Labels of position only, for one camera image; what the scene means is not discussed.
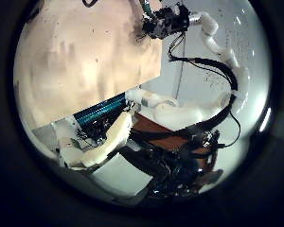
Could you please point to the flower bouquet with green wrap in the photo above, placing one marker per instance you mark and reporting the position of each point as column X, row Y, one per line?
column 146, row 8

